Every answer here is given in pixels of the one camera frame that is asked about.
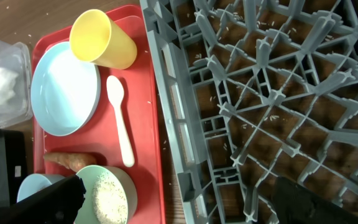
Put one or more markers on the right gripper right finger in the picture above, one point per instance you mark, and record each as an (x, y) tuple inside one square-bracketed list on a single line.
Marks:
[(295, 204)]

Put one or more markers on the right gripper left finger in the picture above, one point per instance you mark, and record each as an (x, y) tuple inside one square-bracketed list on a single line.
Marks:
[(58, 203)]

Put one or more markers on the small light blue bowl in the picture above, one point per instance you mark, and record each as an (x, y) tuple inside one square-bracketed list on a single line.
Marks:
[(36, 182)]

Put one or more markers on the white rice pile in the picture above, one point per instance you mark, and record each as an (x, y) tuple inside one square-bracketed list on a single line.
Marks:
[(109, 200)]

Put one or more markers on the mint green bowl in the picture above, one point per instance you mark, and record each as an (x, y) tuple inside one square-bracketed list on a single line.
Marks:
[(89, 174)]

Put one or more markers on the white plastic spoon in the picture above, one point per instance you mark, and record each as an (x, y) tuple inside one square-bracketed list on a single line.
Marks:
[(115, 91)]

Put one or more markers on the black waste tray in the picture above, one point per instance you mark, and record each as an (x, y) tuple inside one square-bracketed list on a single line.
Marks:
[(13, 166)]

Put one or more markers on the grey dishwasher rack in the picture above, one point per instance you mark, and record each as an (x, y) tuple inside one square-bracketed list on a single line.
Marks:
[(252, 91)]

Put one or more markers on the orange carrot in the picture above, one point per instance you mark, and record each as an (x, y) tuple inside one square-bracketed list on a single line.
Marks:
[(72, 161)]

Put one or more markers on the red plastic tray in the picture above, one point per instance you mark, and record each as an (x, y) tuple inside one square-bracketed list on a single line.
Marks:
[(99, 135)]

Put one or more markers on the large light blue plate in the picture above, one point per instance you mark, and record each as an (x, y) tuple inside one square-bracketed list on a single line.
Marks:
[(65, 91)]

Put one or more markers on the clear plastic bin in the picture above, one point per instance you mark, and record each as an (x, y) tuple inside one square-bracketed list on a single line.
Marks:
[(16, 57)]

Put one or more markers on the yellow plastic cup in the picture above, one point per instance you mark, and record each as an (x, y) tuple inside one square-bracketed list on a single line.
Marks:
[(97, 39)]

